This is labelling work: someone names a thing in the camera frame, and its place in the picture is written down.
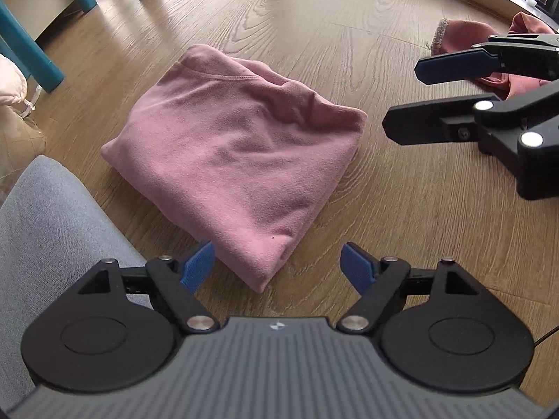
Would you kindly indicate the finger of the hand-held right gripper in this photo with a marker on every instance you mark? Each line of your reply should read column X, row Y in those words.
column 454, row 64
column 423, row 122

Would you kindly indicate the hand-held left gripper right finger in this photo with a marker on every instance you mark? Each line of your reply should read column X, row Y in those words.
column 358, row 270

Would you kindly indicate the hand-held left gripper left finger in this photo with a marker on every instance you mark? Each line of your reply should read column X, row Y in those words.
column 198, row 266

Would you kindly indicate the light pink sweatshirt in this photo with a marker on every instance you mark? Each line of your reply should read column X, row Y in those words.
column 227, row 148

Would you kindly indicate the dark pink pants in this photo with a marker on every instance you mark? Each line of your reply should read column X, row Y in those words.
column 463, row 35

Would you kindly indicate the grey cushion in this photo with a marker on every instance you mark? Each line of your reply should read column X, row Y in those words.
column 52, row 227

